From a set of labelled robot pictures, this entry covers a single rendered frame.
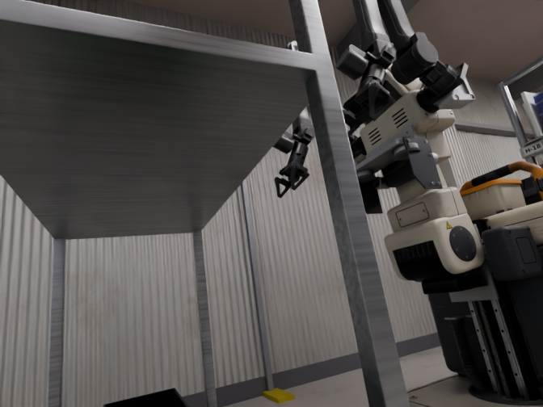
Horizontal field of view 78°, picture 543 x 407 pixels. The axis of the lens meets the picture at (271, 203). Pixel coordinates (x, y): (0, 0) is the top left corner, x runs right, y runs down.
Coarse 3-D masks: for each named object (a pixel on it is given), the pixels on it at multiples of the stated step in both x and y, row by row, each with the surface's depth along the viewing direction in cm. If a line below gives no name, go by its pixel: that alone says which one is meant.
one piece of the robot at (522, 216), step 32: (480, 224) 110; (512, 224) 104; (512, 288) 104; (448, 320) 117; (480, 320) 109; (512, 320) 102; (448, 352) 125; (480, 352) 114; (512, 352) 99; (480, 384) 110; (512, 384) 101
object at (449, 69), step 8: (440, 64) 95; (448, 64) 96; (464, 64) 95; (432, 72) 95; (440, 72) 95; (448, 72) 94; (456, 72) 96; (464, 72) 94; (424, 80) 98; (432, 80) 96; (440, 80) 95; (448, 80) 95; (456, 80) 93; (464, 80) 93; (424, 88) 101; (432, 88) 98; (440, 88) 97; (448, 88) 95; (432, 96) 101; (440, 96) 98
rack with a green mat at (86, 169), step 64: (0, 0) 30; (0, 64) 35; (64, 64) 36; (128, 64) 37; (192, 64) 39; (256, 64) 40; (320, 64) 44; (0, 128) 45; (64, 128) 47; (128, 128) 50; (192, 128) 52; (256, 128) 55; (320, 128) 42; (64, 192) 69; (128, 192) 75; (192, 192) 80; (64, 256) 102; (64, 320) 99; (384, 320) 35; (384, 384) 33
